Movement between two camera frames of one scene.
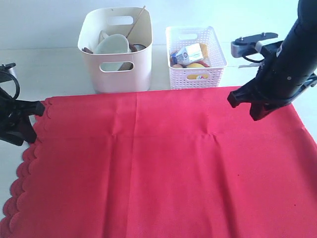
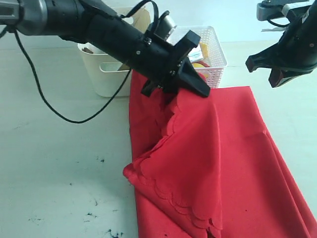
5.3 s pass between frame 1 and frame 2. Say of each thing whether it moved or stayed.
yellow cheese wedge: stayed
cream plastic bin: stayed
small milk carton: stayed
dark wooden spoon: stayed
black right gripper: moved
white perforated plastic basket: stayed
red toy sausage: stayed
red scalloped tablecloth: moved
